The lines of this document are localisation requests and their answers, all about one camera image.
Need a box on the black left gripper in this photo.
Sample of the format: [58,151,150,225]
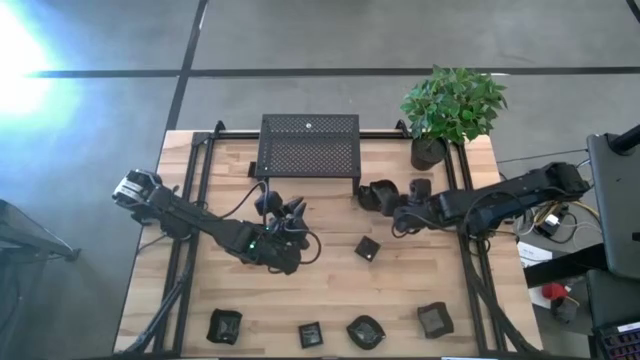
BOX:
[272,196,310,254]

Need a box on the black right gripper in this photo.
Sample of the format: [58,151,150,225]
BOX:
[388,198,449,232]

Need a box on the black rounded square mini plate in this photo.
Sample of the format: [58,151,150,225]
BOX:
[206,307,244,346]
[416,301,456,340]

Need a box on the black plant pot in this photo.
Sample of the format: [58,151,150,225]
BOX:
[410,137,449,172]

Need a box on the black perforated metal stand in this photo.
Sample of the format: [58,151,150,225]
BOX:
[254,113,362,196]

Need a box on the green leafy plant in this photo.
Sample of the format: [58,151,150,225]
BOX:
[399,63,509,146]

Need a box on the black crumpled packet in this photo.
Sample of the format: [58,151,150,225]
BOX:
[345,314,388,351]

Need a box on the white paper sheet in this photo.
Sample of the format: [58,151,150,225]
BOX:
[517,240,554,269]

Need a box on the black power adapter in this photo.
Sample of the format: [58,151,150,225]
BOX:
[533,212,566,237]

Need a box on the red object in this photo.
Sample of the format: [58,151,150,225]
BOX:
[542,282,569,302]

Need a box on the grey equipment cabinet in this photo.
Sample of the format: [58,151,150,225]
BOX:
[585,130,640,281]

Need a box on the dark seat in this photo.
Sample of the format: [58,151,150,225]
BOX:
[584,268,640,329]

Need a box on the black pole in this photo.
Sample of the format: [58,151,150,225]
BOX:
[608,123,640,155]

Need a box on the black keyboard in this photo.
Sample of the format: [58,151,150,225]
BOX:
[592,319,640,360]

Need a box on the grey side table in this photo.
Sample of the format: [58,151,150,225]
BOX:
[0,198,82,264]

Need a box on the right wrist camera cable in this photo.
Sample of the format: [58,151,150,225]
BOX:
[391,212,426,239]

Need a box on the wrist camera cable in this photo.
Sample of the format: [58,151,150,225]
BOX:
[199,180,271,221]
[391,212,426,239]

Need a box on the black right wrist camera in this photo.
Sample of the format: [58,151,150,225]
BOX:
[408,177,433,203]

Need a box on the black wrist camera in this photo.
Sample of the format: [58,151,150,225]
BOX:
[254,189,284,216]
[408,177,433,203]

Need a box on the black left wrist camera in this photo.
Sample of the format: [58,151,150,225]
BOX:
[254,189,284,216]

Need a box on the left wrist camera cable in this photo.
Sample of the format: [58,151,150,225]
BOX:
[199,180,271,221]

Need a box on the black aluminium table frame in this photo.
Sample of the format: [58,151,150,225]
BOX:
[114,119,544,359]

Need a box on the yellow cable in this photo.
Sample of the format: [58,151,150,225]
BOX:
[532,199,601,229]

